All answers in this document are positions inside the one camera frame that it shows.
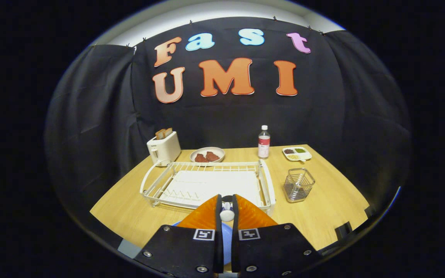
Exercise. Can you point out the black backdrop cloth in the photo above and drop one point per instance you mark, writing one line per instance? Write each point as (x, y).
(342, 116)

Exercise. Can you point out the pile of pale beans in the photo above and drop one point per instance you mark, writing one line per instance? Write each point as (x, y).
(293, 157)

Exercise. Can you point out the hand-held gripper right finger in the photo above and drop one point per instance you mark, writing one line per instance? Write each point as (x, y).
(235, 251)

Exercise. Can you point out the white divided dish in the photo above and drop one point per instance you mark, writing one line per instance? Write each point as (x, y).
(308, 155)

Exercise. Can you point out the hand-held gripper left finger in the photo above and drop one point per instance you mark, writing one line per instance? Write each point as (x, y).
(219, 251)

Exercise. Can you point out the red meat piece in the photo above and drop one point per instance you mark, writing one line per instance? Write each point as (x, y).
(213, 156)
(201, 158)

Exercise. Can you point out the white round dish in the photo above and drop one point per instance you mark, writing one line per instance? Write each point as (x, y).
(207, 149)

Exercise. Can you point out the white toaster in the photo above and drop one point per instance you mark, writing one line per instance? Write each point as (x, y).
(166, 148)

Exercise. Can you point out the red label plastic bottle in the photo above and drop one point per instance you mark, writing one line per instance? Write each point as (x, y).
(264, 146)

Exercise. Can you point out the brown toast slice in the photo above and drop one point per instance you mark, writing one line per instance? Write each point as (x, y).
(160, 134)
(168, 132)

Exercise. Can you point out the blue plate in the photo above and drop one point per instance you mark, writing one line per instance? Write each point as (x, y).
(227, 243)

